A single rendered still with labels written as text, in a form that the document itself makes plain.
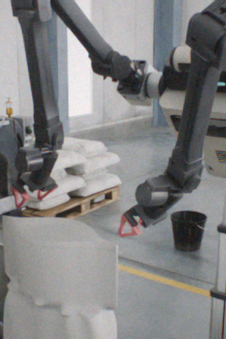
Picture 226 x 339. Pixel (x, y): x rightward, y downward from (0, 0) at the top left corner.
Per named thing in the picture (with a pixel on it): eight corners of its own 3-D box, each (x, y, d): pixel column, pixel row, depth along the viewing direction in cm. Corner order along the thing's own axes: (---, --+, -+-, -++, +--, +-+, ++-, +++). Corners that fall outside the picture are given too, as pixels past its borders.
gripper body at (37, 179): (17, 181, 150) (24, 162, 146) (41, 173, 158) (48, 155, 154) (31, 194, 148) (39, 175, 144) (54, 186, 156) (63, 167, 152)
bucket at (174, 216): (212, 244, 411) (213, 214, 405) (195, 256, 388) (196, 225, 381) (180, 237, 428) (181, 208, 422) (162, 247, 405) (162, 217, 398)
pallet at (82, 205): (119, 198, 537) (119, 185, 534) (45, 231, 440) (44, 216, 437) (60, 187, 582) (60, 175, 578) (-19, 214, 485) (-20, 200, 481)
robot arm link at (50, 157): (63, 153, 147) (51, 142, 150) (46, 157, 142) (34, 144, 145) (55, 172, 151) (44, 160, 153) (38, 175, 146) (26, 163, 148)
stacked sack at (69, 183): (88, 188, 485) (87, 174, 481) (42, 205, 432) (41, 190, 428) (54, 181, 508) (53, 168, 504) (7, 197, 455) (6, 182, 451)
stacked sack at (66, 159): (89, 164, 478) (89, 149, 475) (41, 178, 426) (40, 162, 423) (56, 159, 502) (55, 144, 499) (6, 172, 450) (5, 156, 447)
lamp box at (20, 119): (32, 141, 180) (32, 116, 178) (23, 143, 176) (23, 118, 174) (18, 139, 184) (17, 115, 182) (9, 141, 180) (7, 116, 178)
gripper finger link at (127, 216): (106, 227, 134) (127, 209, 129) (122, 219, 140) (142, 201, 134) (122, 248, 133) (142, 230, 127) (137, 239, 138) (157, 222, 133)
